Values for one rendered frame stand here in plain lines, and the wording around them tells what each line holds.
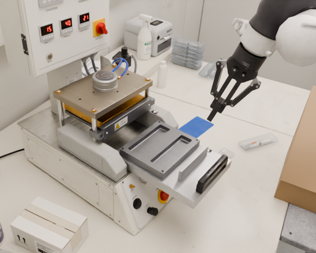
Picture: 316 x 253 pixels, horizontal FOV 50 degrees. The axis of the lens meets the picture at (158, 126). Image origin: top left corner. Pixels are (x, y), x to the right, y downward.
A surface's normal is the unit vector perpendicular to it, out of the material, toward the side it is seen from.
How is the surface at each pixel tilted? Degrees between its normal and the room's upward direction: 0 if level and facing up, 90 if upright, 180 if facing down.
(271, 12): 81
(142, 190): 65
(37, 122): 0
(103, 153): 0
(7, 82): 90
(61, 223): 1
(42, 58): 90
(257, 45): 90
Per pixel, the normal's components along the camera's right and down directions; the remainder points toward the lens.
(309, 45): -0.25, 0.40
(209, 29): -0.45, 0.51
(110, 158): 0.58, -0.35
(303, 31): -0.33, 0.09
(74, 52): 0.80, 0.39
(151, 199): 0.76, 0.02
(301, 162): -0.24, -0.29
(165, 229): 0.07, -0.80
